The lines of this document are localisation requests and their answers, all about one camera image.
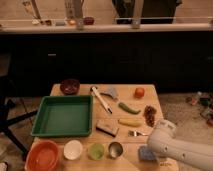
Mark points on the red bowl on counter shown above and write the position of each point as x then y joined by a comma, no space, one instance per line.
88,20

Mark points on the dark red bowl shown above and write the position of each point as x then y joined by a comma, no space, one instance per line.
70,86

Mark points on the green plastic tray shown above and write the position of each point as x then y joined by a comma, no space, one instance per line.
64,116

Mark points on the blue sponge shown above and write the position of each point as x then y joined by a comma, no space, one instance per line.
146,154

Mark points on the silver fork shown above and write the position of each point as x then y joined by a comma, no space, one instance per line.
136,133

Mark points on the silver metal cup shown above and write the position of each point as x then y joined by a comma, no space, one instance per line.
115,150

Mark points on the orange plastic bowl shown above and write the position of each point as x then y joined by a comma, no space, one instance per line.
43,156

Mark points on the green chili pepper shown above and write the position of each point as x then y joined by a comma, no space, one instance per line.
124,107

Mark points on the green small cup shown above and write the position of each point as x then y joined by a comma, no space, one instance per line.
96,151

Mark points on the orange tomato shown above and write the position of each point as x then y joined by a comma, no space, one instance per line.
139,92

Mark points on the purple grape bunch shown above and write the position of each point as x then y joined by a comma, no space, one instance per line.
149,114

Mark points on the brown wooden block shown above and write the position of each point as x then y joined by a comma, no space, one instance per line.
107,128

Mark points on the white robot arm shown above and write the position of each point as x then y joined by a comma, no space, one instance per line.
162,140

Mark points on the dark long counter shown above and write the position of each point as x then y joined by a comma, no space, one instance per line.
173,57

